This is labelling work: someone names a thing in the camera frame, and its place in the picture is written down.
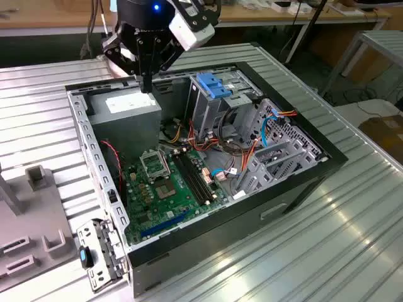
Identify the metal slot bracket cover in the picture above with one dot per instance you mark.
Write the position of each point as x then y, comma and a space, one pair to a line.
94, 277

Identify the grey parts rack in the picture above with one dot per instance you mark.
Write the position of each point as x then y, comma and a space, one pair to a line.
31, 220

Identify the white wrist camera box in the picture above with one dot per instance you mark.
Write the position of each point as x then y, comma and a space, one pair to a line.
192, 34

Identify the blue plastic drive latch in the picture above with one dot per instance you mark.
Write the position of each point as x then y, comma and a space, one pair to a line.
214, 86

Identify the metal optical drive cage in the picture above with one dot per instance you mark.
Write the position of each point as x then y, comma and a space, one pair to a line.
204, 113

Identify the flat cardboard sheet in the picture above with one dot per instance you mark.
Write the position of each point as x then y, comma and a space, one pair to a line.
346, 8

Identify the grey power supply box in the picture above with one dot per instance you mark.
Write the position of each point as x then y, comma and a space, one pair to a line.
126, 126

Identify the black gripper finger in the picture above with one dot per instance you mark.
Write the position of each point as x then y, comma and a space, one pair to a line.
111, 50
168, 58

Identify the black open PC case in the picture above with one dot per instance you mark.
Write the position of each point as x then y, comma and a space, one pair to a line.
220, 226

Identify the green motherboard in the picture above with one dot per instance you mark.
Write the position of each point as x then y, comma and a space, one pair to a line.
157, 214

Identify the black stand pole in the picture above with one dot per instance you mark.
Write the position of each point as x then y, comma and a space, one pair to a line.
318, 9

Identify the brown cardboard box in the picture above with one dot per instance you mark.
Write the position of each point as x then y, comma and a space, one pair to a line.
387, 132

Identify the white flat box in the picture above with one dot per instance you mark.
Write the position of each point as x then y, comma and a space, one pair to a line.
299, 8

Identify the blue black latch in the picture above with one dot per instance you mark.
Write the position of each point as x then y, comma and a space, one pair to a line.
84, 256

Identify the white box black insert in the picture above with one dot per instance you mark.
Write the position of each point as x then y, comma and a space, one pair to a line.
281, 6

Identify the long wooden desk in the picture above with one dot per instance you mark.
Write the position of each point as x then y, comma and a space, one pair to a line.
47, 15

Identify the metal disk bay cage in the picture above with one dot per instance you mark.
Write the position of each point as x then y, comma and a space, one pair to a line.
283, 148

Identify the blue expansion slot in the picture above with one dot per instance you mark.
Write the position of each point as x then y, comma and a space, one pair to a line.
165, 224

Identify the black RAM slot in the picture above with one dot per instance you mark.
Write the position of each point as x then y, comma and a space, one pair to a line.
200, 177
189, 179

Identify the CPU socket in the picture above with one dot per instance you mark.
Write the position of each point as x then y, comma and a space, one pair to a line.
164, 189

